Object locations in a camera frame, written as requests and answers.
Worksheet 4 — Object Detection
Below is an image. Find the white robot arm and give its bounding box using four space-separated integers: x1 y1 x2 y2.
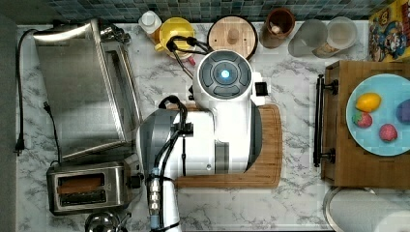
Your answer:
136 50 263 232

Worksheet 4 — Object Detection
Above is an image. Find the black toaster lever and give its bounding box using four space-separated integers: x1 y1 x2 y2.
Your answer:
129 173 144 189

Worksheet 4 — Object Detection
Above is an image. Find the stainless steel toaster oven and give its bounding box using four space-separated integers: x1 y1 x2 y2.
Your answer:
33 19 141 161

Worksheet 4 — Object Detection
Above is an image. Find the silver two-slot toaster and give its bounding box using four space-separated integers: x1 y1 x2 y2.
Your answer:
46 155 144 216

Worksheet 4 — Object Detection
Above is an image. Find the toast slice in toaster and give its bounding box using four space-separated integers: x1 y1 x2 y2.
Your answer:
57 177 102 194

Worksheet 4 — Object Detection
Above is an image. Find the bamboo cutting board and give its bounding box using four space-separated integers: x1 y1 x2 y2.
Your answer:
175 104 283 189

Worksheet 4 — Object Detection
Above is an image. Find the round wooden lid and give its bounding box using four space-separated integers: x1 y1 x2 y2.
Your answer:
207 15 258 59

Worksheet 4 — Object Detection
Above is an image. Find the yellow mug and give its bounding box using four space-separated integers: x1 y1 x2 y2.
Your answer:
155 17 194 58

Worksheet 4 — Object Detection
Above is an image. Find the white-capped bottle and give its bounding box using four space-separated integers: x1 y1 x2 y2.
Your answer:
138 11 161 44

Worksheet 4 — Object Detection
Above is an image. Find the brown ceramic jar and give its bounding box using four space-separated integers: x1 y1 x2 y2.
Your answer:
260 8 295 49

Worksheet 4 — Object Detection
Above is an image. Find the grey frosted cup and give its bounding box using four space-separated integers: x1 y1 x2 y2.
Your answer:
288 19 328 57

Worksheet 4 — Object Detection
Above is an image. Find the shiny metal kettle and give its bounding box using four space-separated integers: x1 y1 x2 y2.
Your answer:
84 212 132 232

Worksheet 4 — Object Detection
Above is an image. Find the red toy strawberry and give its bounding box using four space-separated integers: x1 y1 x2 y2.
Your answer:
352 111 373 129

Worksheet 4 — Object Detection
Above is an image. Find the clear container with lid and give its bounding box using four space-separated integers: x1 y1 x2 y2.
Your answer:
312 16 358 58

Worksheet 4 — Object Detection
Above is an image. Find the yellow toy lemon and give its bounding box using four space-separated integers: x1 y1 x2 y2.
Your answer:
355 93 382 112

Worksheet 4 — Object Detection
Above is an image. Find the round metal tray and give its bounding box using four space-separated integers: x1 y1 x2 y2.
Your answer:
323 188 376 232

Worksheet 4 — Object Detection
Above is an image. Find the pink toy fruit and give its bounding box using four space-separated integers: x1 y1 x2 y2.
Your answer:
379 124 397 142

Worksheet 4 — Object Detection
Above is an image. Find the light blue plate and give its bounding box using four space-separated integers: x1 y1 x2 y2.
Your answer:
345 73 410 157

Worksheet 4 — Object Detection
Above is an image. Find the purple toy fruit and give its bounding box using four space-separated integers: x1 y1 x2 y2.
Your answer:
395 100 410 124

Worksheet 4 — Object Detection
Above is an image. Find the yellow cereal box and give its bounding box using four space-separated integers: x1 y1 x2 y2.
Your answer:
368 0 410 63

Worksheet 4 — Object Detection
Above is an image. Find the wooden tray with black handle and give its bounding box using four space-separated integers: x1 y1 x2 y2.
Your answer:
313 60 409 189

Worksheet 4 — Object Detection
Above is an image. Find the black power cord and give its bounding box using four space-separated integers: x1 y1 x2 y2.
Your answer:
13 28 63 165

